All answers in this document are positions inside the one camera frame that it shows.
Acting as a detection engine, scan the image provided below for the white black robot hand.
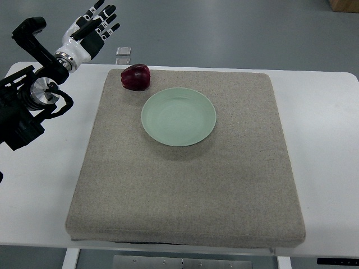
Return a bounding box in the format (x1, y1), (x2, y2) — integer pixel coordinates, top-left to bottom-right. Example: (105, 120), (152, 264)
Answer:
(54, 1), (120, 73)

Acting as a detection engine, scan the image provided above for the dark red apple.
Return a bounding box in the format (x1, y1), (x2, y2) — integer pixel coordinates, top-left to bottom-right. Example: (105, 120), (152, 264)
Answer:
(121, 64), (151, 91)

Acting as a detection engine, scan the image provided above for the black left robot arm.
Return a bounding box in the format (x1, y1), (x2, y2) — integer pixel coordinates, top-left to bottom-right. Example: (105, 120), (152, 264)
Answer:
(1, 17), (73, 151)

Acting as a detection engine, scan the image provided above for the light green round plate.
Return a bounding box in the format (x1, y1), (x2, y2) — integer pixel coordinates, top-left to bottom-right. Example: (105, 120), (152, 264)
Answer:
(141, 87), (217, 147)

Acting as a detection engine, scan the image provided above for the silver floor outlet cover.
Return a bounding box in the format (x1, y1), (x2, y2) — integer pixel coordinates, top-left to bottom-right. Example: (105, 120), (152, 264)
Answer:
(116, 47), (131, 65)

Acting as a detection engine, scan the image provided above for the beige fabric cushion mat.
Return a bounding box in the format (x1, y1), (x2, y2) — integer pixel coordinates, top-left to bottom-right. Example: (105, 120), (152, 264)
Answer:
(65, 69), (306, 248)

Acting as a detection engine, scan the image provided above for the white left table leg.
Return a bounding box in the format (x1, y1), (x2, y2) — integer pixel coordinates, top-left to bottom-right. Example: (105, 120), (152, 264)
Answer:
(62, 248), (80, 269)

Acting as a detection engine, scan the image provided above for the white table leg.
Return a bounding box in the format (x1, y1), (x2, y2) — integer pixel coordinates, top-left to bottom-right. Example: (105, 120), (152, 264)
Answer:
(62, 248), (80, 269)
(277, 256), (292, 269)

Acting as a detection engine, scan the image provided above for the brown cardboard box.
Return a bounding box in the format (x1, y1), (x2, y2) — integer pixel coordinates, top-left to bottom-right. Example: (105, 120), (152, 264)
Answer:
(329, 0), (359, 13)

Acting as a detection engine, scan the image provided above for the white right table leg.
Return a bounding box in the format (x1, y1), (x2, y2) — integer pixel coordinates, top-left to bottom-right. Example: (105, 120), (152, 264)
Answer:
(277, 256), (292, 269)

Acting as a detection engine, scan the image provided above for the black desk control panel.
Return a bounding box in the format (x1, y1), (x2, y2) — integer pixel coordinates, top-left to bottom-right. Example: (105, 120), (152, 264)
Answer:
(317, 257), (359, 266)

